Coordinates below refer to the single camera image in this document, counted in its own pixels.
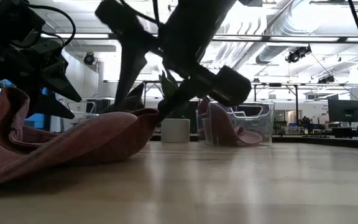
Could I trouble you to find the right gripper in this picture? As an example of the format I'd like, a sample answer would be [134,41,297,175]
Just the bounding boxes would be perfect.
[94,0,252,122]

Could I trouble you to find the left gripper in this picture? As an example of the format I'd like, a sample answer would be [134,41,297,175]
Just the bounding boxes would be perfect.
[0,30,83,120]

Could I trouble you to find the red fabric hat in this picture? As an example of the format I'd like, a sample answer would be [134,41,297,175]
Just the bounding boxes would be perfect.
[196,98,264,147]
[0,86,160,191]

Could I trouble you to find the green snake plant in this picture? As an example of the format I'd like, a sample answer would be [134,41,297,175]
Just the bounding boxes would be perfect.
[99,70,198,121]

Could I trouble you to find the black round fixture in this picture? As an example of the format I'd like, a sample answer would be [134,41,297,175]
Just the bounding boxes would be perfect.
[82,51,97,67]

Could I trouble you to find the white plant pot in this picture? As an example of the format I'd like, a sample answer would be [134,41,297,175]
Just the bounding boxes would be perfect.
[160,118,191,144]

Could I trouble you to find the clear plastic bin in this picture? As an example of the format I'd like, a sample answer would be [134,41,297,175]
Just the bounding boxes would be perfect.
[196,100,276,147]

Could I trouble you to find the black computer monitor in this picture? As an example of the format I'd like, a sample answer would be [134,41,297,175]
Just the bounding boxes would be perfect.
[327,98,358,123]

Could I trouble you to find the black standing desk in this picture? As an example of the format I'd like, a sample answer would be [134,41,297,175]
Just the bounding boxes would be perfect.
[330,121,358,140]

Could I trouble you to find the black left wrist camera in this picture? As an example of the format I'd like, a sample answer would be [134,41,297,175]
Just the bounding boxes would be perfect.
[26,39,70,68]

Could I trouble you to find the black camera cable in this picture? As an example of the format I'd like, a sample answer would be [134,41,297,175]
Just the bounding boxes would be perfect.
[19,2,76,48]
[118,0,162,35]

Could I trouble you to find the black background rig frame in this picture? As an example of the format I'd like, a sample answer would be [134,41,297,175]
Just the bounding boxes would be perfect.
[252,82,300,127]

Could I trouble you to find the black overhead camera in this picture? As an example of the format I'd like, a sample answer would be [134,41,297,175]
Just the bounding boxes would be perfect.
[285,44,313,64]
[317,75,336,85]

